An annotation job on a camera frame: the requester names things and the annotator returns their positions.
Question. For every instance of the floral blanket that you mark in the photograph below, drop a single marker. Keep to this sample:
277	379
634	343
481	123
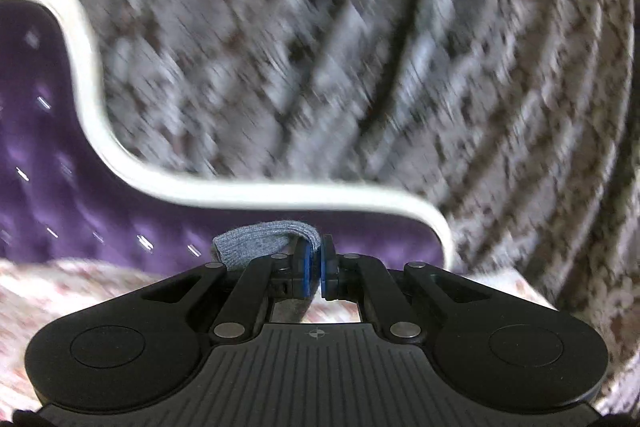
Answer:
70	307

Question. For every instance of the purple tufted sofa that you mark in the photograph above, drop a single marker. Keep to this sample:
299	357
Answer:
55	157

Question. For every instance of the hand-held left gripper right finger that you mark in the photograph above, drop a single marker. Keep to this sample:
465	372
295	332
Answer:
327	268

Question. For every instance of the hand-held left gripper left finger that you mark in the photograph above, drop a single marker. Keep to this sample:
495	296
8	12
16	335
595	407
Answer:
304	268

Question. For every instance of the grey damask curtain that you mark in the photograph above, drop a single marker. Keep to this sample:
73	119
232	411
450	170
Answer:
360	57

